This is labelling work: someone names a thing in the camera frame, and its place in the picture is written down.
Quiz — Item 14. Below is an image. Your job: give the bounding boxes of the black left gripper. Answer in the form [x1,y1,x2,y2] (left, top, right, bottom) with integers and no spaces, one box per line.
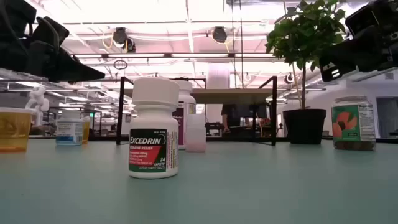
[26,15,106,83]

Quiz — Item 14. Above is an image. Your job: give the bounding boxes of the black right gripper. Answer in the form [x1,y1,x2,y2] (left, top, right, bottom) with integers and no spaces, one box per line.
[318,0,398,83]

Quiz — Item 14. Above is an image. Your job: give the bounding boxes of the white bottle blue label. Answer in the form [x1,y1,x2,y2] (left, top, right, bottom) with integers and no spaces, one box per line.
[55,109,85,146]

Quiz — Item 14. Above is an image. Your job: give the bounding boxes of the small amber pill bottle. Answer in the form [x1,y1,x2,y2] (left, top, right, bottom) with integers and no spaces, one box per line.
[81,115,91,145]

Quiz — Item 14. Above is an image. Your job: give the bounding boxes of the green medicine bottle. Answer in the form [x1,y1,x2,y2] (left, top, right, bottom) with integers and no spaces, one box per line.
[331,95,377,152]

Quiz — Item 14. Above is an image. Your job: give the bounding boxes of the white Excedrin medicine bottle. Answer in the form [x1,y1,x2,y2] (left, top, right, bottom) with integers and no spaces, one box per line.
[128,77,180,180]

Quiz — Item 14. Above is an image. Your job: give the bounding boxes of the white bottle maroon label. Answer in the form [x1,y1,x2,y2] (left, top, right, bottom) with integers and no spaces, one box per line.
[172,80,197,151]

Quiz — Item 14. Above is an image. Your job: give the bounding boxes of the translucent pinkish plastic bottle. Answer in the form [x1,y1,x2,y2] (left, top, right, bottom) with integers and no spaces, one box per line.
[185,113,207,153]

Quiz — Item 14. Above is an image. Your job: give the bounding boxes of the wooden shelf black metal legs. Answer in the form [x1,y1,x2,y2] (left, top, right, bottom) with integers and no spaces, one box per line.
[116,76,278,146]

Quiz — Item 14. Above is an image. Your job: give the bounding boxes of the black ceiling light bar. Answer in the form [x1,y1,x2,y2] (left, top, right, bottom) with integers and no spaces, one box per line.
[70,52,277,60]

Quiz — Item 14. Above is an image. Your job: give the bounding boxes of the green leafy plant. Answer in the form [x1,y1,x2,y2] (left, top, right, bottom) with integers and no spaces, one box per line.
[265,0,348,110]

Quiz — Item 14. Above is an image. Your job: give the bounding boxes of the black plant pot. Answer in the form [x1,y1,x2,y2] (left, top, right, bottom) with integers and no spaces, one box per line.
[282,108,327,145]

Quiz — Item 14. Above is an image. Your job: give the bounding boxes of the person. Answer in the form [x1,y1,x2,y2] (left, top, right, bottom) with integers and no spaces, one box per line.
[221,104,268,138]

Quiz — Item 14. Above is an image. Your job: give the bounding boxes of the green table mat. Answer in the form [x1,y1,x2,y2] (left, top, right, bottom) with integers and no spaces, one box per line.
[0,138,398,224]

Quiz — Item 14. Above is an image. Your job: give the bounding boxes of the black cable ring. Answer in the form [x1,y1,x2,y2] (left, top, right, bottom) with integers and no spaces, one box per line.
[113,58,128,70]

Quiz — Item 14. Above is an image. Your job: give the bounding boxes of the black hanging cable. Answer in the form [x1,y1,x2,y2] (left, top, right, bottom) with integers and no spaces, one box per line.
[230,0,234,90]
[239,0,244,90]

